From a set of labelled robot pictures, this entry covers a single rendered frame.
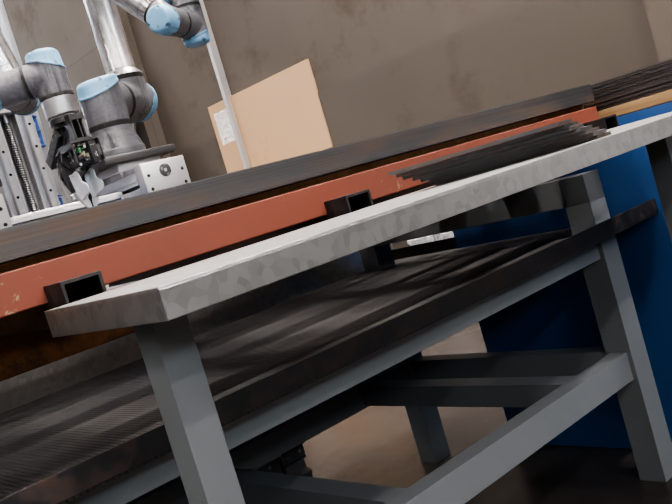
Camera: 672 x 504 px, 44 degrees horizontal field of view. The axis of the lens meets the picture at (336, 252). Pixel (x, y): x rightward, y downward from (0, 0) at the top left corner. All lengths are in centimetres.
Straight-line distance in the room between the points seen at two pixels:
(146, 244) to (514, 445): 78
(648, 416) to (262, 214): 103
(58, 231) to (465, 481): 79
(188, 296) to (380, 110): 573
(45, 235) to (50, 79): 95
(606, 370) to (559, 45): 390
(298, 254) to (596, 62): 468
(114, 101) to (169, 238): 128
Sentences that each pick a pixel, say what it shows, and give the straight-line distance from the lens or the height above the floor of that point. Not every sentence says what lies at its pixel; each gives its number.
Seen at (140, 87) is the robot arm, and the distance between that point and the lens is 247.
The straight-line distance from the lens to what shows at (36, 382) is 184.
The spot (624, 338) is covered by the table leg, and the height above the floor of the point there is 32.
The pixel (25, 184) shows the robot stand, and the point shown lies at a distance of 231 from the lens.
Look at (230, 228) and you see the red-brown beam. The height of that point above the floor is 78.
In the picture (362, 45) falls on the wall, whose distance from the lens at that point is 649.
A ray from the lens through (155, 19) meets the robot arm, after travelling 225.
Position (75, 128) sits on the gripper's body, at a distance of 193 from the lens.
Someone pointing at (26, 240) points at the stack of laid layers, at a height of 83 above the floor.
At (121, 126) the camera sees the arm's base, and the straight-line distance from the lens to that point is 233.
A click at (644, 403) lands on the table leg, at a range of 189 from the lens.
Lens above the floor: 78
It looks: 4 degrees down
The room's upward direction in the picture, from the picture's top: 16 degrees counter-clockwise
